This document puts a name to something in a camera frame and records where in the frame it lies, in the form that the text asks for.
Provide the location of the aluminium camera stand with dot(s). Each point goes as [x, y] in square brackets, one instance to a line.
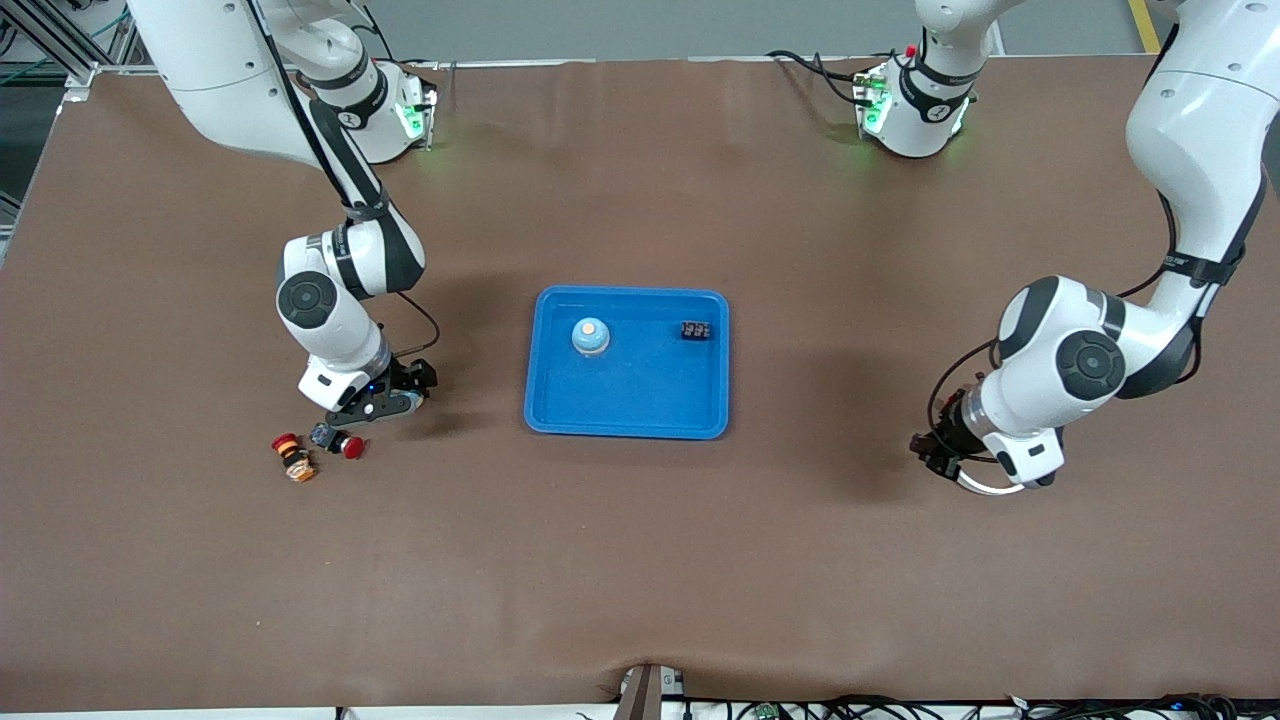
[645, 695]

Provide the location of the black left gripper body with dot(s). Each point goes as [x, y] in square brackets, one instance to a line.
[947, 435]

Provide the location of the blue plastic tray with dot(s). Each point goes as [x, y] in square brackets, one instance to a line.
[640, 390]

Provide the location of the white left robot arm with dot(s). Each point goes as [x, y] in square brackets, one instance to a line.
[1030, 400]

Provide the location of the small green circuit board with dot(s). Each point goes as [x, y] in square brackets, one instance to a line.
[767, 712]

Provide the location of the orange and red push button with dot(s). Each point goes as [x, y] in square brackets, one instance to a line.
[296, 460]

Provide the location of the aluminium frame structure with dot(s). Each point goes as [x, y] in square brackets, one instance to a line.
[60, 40]

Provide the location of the blue desk bell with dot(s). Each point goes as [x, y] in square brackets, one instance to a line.
[591, 337]

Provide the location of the red emergency stop button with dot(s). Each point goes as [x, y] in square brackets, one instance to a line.
[345, 444]

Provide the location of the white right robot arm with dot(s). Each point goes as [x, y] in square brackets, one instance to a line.
[345, 335]

